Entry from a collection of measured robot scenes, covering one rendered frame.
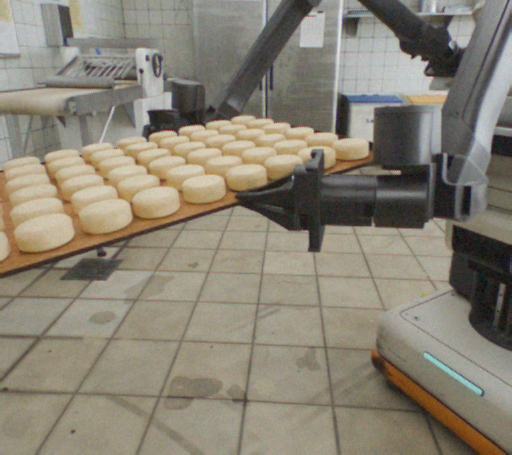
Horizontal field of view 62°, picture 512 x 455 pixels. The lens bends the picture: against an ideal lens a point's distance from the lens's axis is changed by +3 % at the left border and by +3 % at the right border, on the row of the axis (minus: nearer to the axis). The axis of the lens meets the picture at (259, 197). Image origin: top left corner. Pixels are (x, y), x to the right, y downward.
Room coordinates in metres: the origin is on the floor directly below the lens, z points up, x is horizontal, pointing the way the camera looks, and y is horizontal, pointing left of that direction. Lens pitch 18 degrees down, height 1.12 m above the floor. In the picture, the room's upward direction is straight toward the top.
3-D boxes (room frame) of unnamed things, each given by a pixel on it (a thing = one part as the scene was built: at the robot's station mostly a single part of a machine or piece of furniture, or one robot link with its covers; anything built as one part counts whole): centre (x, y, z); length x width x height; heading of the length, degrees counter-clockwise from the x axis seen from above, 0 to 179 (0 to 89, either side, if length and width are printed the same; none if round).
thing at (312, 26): (4.22, -0.49, 1.39); 0.22 x 0.03 x 0.31; 86
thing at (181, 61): (5.21, 0.88, 1.27); 0.44 x 0.06 x 1.00; 86
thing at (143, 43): (3.36, 1.08, 1.23); 0.58 x 0.19 x 0.07; 86
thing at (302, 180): (0.45, -0.02, 0.98); 0.09 x 0.07 x 0.07; 76
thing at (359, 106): (4.73, -1.20, 0.38); 0.64 x 0.54 x 0.77; 179
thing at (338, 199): (0.44, -0.09, 0.98); 0.07 x 0.07 x 0.10; 76
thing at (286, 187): (0.45, -0.02, 0.96); 0.09 x 0.07 x 0.07; 76
